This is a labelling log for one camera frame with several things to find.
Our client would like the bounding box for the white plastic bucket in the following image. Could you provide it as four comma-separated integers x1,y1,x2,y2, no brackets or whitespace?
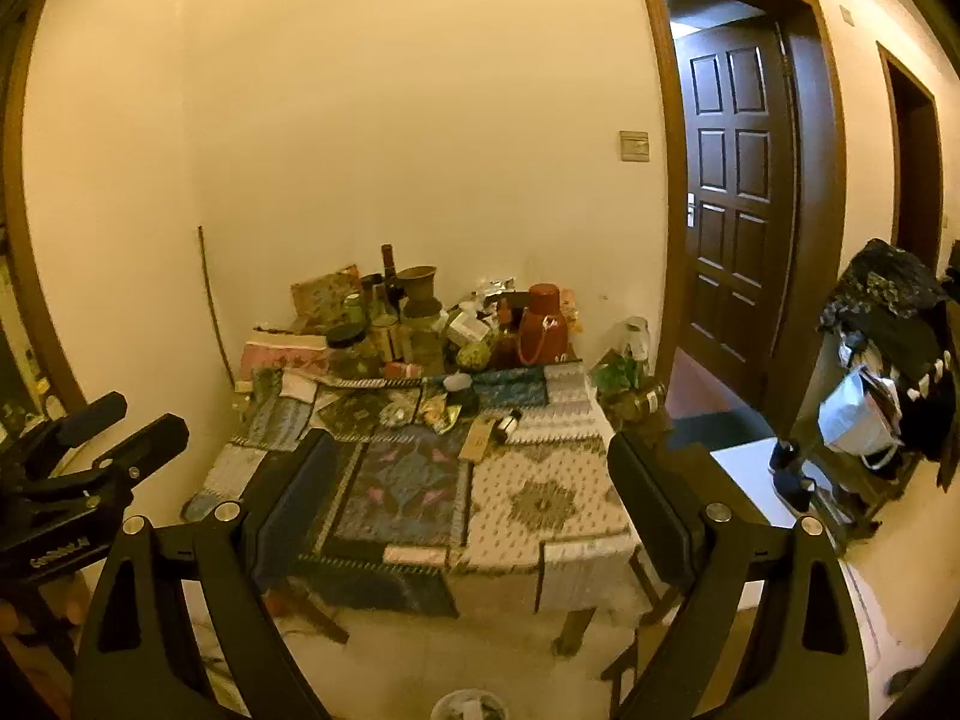
431,688,511,720

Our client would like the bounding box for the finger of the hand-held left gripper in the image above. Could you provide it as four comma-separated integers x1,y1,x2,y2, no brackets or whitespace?
0,392,128,477
37,415,190,511

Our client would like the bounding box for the glass jar with dark lid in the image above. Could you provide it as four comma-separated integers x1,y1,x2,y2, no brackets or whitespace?
326,326,368,376

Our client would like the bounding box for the brown ceramic vase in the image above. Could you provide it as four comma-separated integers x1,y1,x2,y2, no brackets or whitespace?
396,265,440,320

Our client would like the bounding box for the white cabinet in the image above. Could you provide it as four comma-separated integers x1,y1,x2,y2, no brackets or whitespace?
709,441,826,541

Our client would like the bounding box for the floral patterned box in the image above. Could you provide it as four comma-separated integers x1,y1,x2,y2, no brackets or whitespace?
290,265,361,316

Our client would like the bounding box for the red thermos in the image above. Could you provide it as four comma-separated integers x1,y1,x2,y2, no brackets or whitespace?
517,283,569,367

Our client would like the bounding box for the black cloth with white fringe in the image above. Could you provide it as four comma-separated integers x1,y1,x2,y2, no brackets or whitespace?
896,300,960,488

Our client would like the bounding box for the brown bottle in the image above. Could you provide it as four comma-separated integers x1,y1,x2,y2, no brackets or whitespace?
499,300,522,361

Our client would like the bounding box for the yellow snack packet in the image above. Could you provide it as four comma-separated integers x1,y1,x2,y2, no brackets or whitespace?
420,397,462,432

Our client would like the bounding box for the dark metal rack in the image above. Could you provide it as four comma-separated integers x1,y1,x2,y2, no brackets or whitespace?
780,315,923,541

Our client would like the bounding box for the white plastic bag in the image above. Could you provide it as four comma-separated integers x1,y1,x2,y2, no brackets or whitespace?
817,367,905,470

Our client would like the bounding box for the patterned patchwork tablecloth table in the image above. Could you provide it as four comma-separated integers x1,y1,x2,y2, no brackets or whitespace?
180,364,650,616

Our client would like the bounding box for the brown door frame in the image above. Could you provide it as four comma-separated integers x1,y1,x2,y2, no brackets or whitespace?
628,0,848,440
876,41,944,271

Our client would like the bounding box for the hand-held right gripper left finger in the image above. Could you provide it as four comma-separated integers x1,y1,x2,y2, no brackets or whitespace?
70,427,342,720

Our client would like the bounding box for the dark wine bottle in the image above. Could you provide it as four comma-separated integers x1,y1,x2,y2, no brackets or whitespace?
379,244,400,316

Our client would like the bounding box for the dark green doormat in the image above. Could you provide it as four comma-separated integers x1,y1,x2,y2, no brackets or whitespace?
667,409,777,451

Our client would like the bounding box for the dark floral cloth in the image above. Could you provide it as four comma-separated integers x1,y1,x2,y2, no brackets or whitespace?
817,238,953,331

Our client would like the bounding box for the thin wooden stick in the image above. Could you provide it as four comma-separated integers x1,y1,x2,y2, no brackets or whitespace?
197,225,237,391

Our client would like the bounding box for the brown card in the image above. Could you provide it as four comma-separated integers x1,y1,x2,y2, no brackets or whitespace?
460,420,496,462

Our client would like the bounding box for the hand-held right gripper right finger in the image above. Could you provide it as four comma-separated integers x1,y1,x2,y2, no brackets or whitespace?
606,430,872,720

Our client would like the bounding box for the dark blue shoe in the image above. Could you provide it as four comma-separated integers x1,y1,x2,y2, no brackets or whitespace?
769,441,822,511

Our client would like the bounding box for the dark jar with gold bands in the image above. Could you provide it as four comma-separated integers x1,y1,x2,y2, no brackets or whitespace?
607,379,668,428

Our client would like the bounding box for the brown panel door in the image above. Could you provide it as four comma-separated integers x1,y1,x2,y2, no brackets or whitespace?
679,19,796,391

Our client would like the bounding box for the green plastic bag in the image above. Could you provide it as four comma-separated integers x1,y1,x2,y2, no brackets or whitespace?
589,356,642,395

